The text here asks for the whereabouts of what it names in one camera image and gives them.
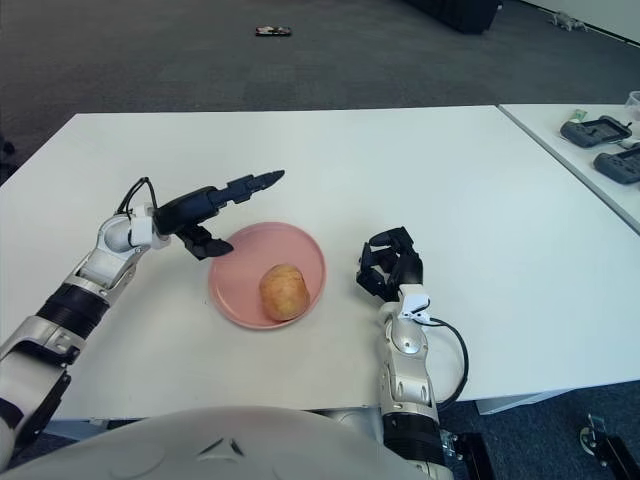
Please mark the green paper item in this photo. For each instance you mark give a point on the green paper item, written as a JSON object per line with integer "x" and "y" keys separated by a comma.
{"x": 579, "y": 116}

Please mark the silver robot torso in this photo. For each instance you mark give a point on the silver robot torso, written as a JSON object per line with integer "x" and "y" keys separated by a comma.
{"x": 150, "y": 450}

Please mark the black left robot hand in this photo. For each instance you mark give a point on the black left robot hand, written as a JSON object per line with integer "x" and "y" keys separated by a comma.
{"x": 190, "y": 210}

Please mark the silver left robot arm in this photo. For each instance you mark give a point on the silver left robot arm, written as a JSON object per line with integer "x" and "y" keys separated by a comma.
{"x": 95, "y": 270}

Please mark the red yellow apple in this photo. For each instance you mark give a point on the red yellow apple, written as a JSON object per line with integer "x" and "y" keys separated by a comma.
{"x": 284, "y": 294}

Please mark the pink round plate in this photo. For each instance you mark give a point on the pink round plate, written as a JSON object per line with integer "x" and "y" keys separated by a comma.
{"x": 250, "y": 260}

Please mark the clear plastic cup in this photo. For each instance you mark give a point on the clear plastic cup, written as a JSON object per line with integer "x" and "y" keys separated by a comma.
{"x": 635, "y": 105}

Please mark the dark grey handheld controller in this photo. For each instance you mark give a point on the dark grey handheld controller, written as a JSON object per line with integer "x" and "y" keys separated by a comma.
{"x": 621, "y": 168}
{"x": 596, "y": 132}

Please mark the black box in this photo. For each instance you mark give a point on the black box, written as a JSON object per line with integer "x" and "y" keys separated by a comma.
{"x": 457, "y": 15}

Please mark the black stand leg with clamp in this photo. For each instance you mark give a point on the black stand leg with clamp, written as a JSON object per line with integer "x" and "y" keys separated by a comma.
{"x": 472, "y": 455}
{"x": 612, "y": 455}

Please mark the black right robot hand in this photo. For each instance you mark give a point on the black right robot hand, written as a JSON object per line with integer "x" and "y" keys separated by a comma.
{"x": 407, "y": 270}

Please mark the flat dark object on floor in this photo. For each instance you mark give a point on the flat dark object on floor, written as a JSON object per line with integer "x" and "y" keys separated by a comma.
{"x": 273, "y": 30}

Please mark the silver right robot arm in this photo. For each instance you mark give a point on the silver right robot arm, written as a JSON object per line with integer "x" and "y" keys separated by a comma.
{"x": 410, "y": 360}

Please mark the grey toy figure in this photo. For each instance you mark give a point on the grey toy figure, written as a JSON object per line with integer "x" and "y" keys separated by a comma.
{"x": 566, "y": 20}

